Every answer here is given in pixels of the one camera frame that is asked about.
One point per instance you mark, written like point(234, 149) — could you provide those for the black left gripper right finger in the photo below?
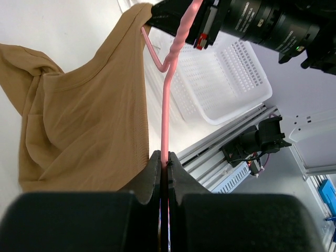
point(204, 221)

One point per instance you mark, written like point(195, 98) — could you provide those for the black camera on rail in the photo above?
point(250, 146)

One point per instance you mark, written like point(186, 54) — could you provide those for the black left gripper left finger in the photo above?
point(127, 220)

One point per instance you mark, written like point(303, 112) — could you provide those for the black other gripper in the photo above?
point(198, 21)

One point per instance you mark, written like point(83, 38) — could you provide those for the white perforated plastic basket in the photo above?
point(220, 83)

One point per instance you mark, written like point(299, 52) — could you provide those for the pink wire hanger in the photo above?
point(168, 66)

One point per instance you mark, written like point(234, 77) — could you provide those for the blue plastic object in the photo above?
point(327, 193)

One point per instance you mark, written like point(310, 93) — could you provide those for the tan tank top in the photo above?
point(85, 130)

